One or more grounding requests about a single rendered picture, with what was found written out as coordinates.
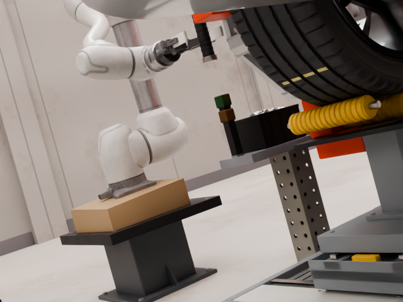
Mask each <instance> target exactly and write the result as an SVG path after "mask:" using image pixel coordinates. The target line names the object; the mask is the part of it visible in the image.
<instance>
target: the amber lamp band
mask: <svg viewBox="0 0 403 302"><path fill-rule="evenodd" d="M218 115H219V119H220V122H221V123H224V122H228V121H231V120H235V119H236V116H235V113H234V110H233V108H229V109H226V110H222V111H219V112H218Z"/></svg>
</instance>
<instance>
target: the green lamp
mask: <svg viewBox="0 0 403 302"><path fill-rule="evenodd" d="M214 100H215V104H216V107H217V108H221V107H225V106H228V105H231V99H230V95H229V93H226V94H223V95H219V96H216V97H215V98H214Z"/></svg>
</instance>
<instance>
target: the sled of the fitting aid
mask: <svg viewBox="0 0 403 302"><path fill-rule="evenodd" d="M308 264H309V268H310V271H311V275H312V279H313V282H314V286H315V289H331V290H340V291H356V292H373V293H382V294H399V295H403V253H321V254H319V255H317V256H315V257H314V258H312V259H310V260H308Z"/></svg>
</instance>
